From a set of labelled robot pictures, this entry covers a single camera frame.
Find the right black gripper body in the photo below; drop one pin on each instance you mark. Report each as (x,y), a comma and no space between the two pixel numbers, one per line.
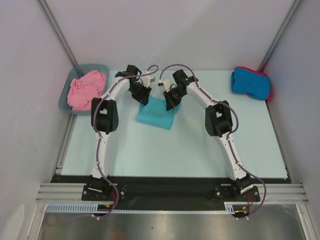
(171,95)

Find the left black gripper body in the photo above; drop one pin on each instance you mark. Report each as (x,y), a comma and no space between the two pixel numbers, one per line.
(139,92)

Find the teal t shirt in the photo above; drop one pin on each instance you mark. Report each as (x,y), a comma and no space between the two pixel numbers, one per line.
(155,114)

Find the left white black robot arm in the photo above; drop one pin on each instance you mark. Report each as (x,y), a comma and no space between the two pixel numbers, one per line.
(105,117)

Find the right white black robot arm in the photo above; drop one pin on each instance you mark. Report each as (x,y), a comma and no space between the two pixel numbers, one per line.
(218,124)

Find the pink crumpled t shirt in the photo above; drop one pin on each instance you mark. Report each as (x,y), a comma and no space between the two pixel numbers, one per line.
(83,90)

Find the blue folded t shirt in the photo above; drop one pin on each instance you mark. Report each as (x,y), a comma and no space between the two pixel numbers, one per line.
(235,84)

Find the grey plastic basket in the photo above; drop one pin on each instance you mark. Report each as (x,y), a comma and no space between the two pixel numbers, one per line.
(77,72)

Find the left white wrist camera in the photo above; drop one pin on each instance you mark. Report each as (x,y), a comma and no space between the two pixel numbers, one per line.
(147,79)

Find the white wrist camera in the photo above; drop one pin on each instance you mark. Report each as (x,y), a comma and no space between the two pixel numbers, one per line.
(165,83)
(147,79)

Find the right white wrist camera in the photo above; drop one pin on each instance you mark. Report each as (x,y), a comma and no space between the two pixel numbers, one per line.
(165,83)

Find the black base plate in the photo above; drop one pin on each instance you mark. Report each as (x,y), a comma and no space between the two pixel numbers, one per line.
(167,193)

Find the grey slotted cable duct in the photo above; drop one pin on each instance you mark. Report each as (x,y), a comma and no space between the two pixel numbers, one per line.
(99,208)

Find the left corner aluminium post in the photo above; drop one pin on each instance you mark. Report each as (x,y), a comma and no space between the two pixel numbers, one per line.
(48,14)

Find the corner aluminium post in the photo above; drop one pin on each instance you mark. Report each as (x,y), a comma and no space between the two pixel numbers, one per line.
(293,9)
(48,14)

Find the aluminium frame rail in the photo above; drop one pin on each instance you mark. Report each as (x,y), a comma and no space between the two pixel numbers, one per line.
(73,192)

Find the right corner aluminium post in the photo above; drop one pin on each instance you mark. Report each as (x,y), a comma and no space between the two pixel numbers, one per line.
(293,9)

